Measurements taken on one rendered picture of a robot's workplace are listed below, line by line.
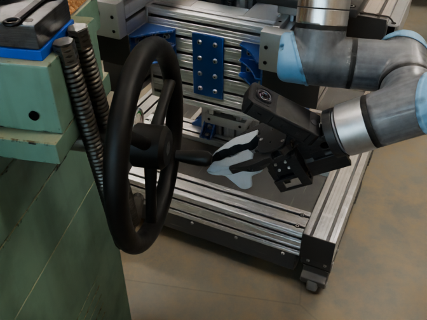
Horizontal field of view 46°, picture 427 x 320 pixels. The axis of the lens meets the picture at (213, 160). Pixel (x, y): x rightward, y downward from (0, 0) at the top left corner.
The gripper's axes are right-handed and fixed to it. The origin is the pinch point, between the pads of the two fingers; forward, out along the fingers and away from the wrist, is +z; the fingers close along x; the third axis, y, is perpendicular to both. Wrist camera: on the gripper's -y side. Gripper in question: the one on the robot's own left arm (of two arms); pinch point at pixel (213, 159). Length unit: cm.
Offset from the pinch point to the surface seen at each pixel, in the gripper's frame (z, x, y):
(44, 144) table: 5.7, -17.8, -21.8
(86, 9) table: 13.2, 16.1, -25.9
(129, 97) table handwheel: -6.2, -15.2, -21.8
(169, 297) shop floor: 54, 19, 54
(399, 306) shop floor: -2, 29, 89
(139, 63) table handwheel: -6.9, -10.7, -23.1
